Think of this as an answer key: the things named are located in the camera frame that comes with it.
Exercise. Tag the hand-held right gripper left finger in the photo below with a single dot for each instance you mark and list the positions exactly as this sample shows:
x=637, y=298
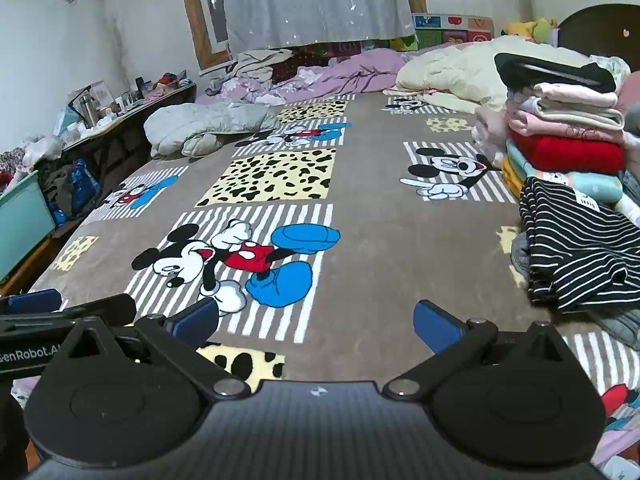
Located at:
x=195, y=322

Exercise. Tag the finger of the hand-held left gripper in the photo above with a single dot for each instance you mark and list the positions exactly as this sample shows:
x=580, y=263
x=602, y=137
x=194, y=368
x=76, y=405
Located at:
x=35, y=300
x=100, y=306

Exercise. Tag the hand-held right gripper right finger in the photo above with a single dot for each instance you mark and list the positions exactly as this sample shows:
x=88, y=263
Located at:
x=435, y=327

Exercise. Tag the black white striped shirt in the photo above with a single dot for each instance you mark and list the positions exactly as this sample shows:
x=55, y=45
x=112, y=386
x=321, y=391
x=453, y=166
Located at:
x=575, y=245

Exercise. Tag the dark clothes pile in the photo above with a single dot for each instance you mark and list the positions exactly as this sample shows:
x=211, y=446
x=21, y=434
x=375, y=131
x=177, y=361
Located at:
x=55, y=185

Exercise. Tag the pale pink clothes pile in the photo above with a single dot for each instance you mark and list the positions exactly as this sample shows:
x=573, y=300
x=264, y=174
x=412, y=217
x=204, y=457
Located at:
x=490, y=130

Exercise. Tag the beige clothes pile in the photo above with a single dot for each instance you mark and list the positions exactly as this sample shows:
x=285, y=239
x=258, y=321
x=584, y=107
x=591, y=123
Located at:
x=250, y=67

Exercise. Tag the teal storage bin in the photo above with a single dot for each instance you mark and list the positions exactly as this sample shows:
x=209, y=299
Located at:
x=22, y=225

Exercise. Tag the cartoon mouse printed blanket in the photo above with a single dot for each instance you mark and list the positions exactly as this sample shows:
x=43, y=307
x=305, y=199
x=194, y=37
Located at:
x=380, y=240

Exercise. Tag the blue bag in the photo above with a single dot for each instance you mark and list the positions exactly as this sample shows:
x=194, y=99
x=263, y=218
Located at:
x=82, y=187

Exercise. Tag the yellow folded garment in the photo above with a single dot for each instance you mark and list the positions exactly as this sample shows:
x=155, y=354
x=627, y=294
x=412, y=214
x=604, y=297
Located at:
x=511, y=180

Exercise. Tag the wooden desk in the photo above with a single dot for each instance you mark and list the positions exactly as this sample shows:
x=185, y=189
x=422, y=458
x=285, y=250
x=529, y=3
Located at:
x=125, y=120

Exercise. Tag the teal folded garment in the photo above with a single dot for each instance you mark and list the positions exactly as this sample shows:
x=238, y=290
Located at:
x=555, y=180

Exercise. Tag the steel thermos bottle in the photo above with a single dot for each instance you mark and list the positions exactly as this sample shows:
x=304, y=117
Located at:
x=88, y=110

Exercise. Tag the grey puffer jacket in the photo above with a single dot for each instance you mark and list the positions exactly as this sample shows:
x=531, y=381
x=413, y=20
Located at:
x=200, y=125

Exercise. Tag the cluttered side table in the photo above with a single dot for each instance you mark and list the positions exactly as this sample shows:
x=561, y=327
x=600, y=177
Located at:
x=130, y=100

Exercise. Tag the red folded sweater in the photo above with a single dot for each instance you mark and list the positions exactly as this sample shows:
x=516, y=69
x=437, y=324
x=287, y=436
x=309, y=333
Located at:
x=570, y=152

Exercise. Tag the white printed garment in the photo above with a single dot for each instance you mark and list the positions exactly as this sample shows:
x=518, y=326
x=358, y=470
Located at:
x=627, y=210

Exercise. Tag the pink folded garment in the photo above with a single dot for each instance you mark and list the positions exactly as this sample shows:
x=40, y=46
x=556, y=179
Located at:
x=540, y=127

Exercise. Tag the cream fluffy blanket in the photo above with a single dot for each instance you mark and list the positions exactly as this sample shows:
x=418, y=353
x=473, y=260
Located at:
x=450, y=72

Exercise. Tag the white folded garment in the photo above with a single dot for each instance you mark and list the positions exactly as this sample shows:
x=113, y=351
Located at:
x=570, y=102

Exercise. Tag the purple quilt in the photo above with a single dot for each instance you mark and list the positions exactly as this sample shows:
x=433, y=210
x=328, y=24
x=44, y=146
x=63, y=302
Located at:
x=350, y=72

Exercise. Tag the dark red cloth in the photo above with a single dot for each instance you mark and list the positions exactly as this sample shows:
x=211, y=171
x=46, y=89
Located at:
x=310, y=62

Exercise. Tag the colourful patterned board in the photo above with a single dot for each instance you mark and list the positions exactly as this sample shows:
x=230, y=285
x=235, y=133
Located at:
x=455, y=30

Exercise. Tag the pink pillow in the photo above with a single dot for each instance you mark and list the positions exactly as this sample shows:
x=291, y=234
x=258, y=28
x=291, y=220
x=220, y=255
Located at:
x=629, y=91

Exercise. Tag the yellow plush toy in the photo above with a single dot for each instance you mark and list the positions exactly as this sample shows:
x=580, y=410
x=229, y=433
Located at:
x=525, y=27

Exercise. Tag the dark wooden headboard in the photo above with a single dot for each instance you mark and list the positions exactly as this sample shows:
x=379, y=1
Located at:
x=600, y=30

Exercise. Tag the grey curtain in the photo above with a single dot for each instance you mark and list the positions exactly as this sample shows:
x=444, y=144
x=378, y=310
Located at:
x=310, y=0

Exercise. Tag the wooden window frame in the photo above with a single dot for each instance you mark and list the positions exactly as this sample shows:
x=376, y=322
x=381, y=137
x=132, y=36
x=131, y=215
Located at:
x=192, y=25

